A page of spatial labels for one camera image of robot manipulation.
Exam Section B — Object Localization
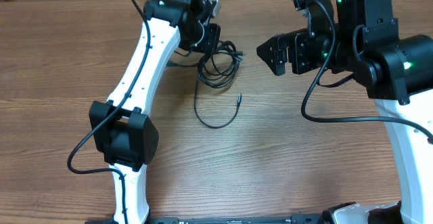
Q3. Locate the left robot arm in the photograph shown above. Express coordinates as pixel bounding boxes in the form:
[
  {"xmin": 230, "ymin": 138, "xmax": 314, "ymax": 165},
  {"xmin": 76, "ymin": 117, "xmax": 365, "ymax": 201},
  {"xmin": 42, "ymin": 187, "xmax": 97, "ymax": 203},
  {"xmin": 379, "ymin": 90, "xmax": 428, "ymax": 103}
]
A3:
[{"xmin": 89, "ymin": 0, "xmax": 220, "ymax": 223}]

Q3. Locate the black usb cable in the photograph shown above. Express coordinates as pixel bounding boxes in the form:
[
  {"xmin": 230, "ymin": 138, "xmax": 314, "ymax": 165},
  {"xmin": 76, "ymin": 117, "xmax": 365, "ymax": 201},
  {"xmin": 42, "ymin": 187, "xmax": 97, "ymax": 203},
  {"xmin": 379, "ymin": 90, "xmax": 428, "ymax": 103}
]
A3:
[{"xmin": 165, "ymin": 40, "xmax": 244, "ymax": 129}]

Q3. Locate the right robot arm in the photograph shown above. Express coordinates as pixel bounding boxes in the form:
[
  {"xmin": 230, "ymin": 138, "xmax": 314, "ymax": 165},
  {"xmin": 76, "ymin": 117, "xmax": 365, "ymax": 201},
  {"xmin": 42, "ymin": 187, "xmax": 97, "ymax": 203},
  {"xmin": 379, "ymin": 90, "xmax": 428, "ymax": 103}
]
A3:
[{"xmin": 256, "ymin": 0, "xmax": 432, "ymax": 223}]

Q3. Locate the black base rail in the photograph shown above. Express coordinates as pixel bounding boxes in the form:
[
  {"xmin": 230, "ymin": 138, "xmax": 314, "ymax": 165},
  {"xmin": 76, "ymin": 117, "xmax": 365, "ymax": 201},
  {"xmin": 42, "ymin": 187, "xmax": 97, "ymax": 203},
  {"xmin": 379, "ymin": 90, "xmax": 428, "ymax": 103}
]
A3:
[{"xmin": 145, "ymin": 214, "xmax": 329, "ymax": 224}]

